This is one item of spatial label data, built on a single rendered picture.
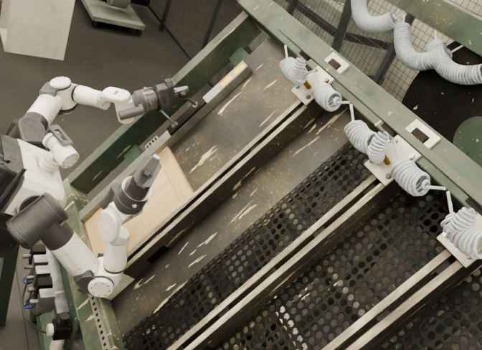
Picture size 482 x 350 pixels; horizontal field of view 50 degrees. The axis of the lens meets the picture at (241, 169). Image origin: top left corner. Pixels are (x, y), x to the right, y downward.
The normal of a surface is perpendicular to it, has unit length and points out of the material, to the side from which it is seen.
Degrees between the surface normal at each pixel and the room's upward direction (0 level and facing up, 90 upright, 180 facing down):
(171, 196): 58
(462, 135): 90
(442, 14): 90
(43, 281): 0
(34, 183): 46
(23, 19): 90
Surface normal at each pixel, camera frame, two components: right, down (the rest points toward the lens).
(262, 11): -0.54, -0.47
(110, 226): -0.52, 0.34
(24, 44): 0.42, 0.58
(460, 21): -0.85, -0.04
